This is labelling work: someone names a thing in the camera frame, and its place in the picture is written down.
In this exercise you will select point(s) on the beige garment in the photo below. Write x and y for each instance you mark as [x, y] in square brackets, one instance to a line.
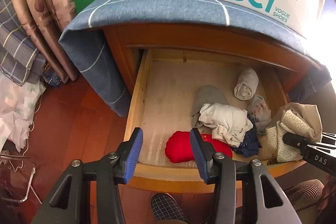
[308, 113]

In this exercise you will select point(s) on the open wooden drawer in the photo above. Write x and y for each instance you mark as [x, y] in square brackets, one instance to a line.
[162, 102]

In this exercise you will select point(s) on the clear acrylic chair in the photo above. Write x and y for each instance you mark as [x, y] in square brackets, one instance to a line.
[17, 174]

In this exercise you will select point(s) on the plaid slipper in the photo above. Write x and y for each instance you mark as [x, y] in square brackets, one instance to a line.
[166, 209]

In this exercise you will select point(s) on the white grey socks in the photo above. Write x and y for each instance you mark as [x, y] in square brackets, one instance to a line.
[247, 84]

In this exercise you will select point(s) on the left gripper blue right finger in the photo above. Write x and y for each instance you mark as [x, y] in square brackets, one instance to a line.
[203, 155]

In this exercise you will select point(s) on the white floral fabric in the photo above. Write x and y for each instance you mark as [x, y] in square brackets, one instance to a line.
[17, 106]

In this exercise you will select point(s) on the red underwear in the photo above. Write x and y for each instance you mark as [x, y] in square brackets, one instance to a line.
[178, 148]

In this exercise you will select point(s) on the grey knit sock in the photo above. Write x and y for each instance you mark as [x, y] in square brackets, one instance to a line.
[208, 94]

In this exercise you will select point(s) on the beige leaf pattern curtain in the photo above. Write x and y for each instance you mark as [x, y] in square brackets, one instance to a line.
[43, 22]

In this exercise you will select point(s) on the cream knitted bra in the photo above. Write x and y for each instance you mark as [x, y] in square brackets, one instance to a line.
[291, 123]

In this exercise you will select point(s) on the white crumpled underwear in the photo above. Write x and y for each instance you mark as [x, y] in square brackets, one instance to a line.
[229, 124]

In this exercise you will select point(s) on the white floral patterned underwear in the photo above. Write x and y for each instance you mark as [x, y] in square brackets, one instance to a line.
[259, 113]

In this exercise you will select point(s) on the blue checked cloth cover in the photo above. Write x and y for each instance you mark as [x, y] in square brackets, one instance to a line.
[103, 42]

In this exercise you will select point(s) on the navy dotted underwear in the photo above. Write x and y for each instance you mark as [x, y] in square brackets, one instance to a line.
[250, 145]

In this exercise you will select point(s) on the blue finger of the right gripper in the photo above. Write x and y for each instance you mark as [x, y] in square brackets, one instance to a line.
[299, 142]
[328, 138]

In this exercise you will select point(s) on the grey plaid bedding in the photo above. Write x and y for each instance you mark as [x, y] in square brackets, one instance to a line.
[20, 59]

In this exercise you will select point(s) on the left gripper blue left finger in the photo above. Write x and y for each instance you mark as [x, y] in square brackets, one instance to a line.
[128, 152]

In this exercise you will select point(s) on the blue packet on floor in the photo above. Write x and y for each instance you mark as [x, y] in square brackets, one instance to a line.
[50, 76]

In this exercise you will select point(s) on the wooden nightstand cabinet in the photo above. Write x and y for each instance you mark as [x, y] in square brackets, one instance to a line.
[125, 39]

